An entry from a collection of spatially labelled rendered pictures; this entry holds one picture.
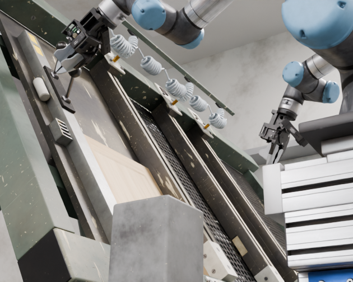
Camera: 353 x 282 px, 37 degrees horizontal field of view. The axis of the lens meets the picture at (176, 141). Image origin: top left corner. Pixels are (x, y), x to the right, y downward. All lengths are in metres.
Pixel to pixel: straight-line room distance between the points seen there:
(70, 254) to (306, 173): 0.45
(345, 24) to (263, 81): 4.57
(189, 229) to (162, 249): 0.08
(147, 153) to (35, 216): 0.83
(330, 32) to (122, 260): 0.50
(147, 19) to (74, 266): 0.63
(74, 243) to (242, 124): 4.36
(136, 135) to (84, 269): 0.97
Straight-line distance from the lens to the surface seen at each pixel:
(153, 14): 1.31
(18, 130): 1.22
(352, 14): 0.88
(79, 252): 1.04
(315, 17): 0.88
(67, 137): 1.45
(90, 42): 1.43
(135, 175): 1.68
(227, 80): 5.63
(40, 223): 1.07
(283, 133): 1.84
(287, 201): 0.90
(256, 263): 2.02
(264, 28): 5.55
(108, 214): 1.29
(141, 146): 1.87
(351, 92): 0.95
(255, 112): 5.31
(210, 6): 1.36
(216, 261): 1.59
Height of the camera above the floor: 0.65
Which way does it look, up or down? 24 degrees up
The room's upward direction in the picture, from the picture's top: 1 degrees clockwise
